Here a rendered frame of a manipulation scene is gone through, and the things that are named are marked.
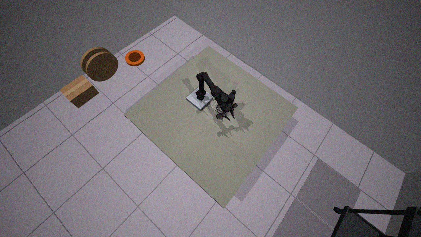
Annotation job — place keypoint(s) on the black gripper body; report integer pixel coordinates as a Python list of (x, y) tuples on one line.
[(223, 113)]

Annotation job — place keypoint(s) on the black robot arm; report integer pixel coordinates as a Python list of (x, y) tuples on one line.
[(216, 92)]

